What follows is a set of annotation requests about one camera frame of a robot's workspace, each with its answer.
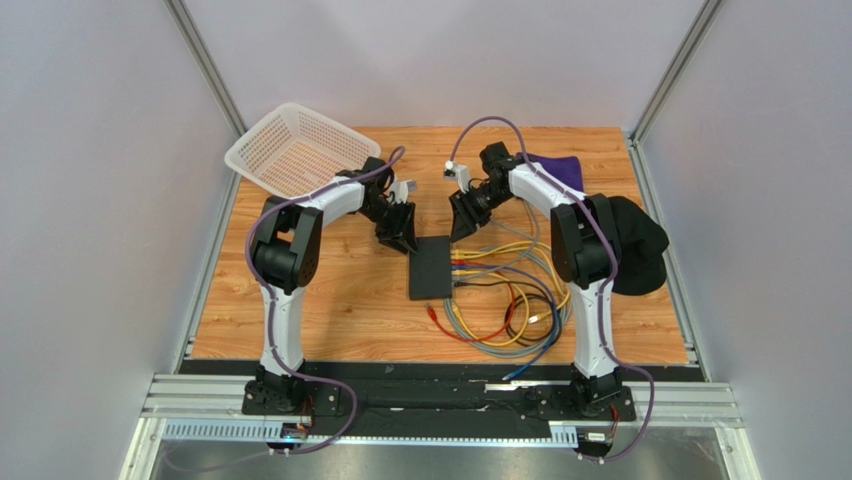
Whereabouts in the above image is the black bucket hat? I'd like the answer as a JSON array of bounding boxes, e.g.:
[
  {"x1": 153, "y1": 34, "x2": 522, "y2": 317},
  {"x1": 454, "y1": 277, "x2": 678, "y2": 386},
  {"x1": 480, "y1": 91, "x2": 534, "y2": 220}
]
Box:
[{"x1": 606, "y1": 196, "x2": 670, "y2": 296}]

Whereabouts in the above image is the purple folded cloth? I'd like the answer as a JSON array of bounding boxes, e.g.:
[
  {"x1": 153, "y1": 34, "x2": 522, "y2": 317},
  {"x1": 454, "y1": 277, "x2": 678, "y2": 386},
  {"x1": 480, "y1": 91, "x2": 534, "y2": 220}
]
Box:
[{"x1": 529, "y1": 154, "x2": 585, "y2": 192}]

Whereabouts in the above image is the white plastic basket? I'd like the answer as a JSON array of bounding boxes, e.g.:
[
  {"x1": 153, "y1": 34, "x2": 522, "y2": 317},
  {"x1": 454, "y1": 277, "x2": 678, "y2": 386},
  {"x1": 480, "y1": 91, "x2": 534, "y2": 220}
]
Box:
[{"x1": 224, "y1": 102, "x2": 381, "y2": 198}]

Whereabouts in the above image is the blue ethernet cable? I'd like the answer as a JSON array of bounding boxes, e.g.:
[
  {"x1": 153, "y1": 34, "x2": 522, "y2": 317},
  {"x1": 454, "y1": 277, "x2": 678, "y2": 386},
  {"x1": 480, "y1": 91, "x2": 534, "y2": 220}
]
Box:
[{"x1": 451, "y1": 262, "x2": 562, "y2": 382}]

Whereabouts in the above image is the black cable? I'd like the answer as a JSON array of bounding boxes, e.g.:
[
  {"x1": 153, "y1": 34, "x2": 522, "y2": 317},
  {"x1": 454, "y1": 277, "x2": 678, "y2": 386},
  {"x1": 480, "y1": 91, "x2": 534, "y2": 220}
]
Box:
[{"x1": 453, "y1": 279, "x2": 564, "y2": 347}]

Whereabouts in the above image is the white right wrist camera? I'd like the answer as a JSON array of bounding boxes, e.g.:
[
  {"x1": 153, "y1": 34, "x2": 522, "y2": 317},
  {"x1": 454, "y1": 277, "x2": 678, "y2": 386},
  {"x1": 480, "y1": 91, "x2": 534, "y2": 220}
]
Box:
[{"x1": 443, "y1": 160, "x2": 472, "y2": 193}]

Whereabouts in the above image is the black network switch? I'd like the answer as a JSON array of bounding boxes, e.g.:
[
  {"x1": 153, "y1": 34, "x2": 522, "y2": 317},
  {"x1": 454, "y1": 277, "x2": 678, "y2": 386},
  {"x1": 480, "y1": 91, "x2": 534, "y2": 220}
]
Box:
[{"x1": 408, "y1": 235, "x2": 453, "y2": 301}]

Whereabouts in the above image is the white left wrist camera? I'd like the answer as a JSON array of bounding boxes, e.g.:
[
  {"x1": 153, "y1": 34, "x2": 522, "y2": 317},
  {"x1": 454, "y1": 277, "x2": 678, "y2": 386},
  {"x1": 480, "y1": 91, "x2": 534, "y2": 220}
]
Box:
[{"x1": 388, "y1": 180, "x2": 418, "y2": 204}]

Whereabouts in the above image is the red ethernet cable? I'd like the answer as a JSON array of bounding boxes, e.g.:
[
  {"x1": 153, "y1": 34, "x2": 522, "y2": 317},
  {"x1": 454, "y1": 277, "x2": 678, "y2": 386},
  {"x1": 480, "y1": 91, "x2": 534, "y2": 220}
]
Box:
[{"x1": 425, "y1": 258, "x2": 520, "y2": 344}]

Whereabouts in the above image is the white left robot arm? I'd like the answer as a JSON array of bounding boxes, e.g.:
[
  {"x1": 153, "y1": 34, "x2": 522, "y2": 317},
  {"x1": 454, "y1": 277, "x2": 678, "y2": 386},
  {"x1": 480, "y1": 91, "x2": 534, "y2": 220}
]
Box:
[{"x1": 242, "y1": 153, "x2": 418, "y2": 415}]

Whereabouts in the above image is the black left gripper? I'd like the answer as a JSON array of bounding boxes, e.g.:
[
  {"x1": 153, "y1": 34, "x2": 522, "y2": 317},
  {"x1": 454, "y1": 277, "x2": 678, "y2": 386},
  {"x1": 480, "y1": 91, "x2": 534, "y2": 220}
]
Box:
[{"x1": 360, "y1": 199, "x2": 419, "y2": 256}]

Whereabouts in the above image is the yellow ethernet cable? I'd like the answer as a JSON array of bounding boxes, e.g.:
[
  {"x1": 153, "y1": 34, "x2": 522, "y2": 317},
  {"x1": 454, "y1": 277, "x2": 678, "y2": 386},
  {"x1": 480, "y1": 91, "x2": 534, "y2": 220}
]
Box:
[{"x1": 449, "y1": 240, "x2": 572, "y2": 347}]

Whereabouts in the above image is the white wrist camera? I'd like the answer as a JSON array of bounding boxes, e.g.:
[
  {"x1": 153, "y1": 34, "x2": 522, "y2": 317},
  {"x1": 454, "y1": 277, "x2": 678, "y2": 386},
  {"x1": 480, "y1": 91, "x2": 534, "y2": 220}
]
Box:
[
  {"x1": 388, "y1": 180, "x2": 418, "y2": 204},
  {"x1": 443, "y1": 160, "x2": 472, "y2": 193}
]

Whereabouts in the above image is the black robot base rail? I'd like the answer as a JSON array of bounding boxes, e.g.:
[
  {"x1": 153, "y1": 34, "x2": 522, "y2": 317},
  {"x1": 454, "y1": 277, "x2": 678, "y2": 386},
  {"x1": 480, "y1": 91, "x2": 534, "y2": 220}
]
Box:
[{"x1": 176, "y1": 359, "x2": 707, "y2": 441}]

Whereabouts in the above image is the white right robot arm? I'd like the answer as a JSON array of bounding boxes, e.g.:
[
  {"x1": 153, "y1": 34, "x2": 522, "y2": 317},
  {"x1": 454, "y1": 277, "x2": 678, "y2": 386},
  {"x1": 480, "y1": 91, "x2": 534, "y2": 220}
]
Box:
[{"x1": 449, "y1": 142, "x2": 643, "y2": 418}]

